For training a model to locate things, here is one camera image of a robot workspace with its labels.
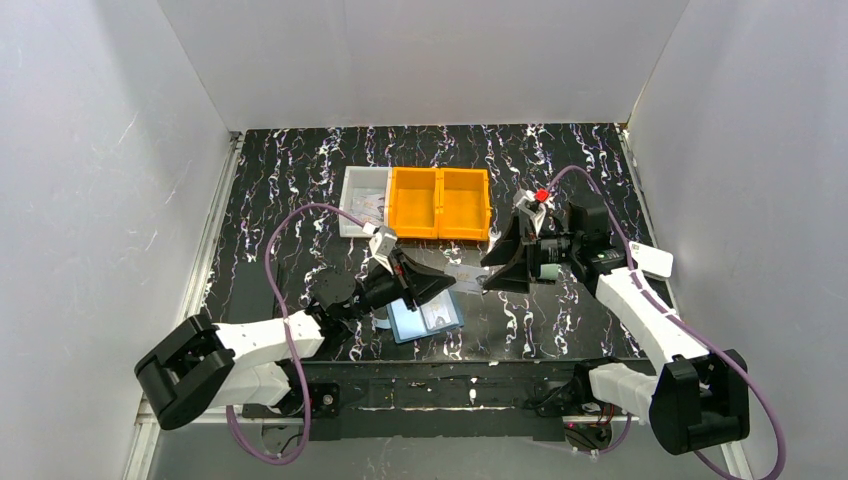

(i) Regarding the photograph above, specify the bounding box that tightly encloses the orange bin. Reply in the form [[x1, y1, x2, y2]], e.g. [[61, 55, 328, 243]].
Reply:
[[388, 167, 438, 239], [437, 168, 491, 241]]

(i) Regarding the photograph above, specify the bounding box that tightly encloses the left orange bin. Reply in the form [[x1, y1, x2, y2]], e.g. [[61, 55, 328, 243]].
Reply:
[[388, 167, 438, 239]]

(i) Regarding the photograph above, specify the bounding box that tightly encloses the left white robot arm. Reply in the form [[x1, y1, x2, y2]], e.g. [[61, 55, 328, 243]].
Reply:
[[134, 249, 456, 430]]

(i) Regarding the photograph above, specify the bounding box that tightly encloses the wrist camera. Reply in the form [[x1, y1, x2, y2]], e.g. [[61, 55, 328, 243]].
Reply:
[[362, 222, 397, 263], [513, 189, 548, 234]]

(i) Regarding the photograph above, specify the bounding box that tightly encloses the blue card holder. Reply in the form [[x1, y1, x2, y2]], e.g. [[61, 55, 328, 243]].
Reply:
[[372, 291, 464, 344]]

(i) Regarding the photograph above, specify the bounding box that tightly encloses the right orange bin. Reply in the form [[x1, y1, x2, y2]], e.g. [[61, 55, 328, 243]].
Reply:
[[437, 168, 491, 241]]

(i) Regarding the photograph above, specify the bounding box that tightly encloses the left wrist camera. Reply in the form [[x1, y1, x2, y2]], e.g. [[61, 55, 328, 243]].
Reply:
[[362, 222, 397, 263]]

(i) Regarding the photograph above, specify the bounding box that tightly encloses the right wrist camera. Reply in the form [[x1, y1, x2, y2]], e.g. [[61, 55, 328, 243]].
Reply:
[[513, 189, 548, 234]]

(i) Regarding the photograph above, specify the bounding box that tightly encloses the white plastic bin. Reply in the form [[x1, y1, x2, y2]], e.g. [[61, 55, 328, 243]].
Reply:
[[338, 166, 392, 225]]

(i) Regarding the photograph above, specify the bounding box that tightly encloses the white box with label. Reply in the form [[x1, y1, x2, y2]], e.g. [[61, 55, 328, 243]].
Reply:
[[628, 241, 674, 280]]

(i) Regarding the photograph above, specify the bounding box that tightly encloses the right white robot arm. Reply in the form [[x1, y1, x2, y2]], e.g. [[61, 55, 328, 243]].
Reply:
[[481, 201, 750, 455]]

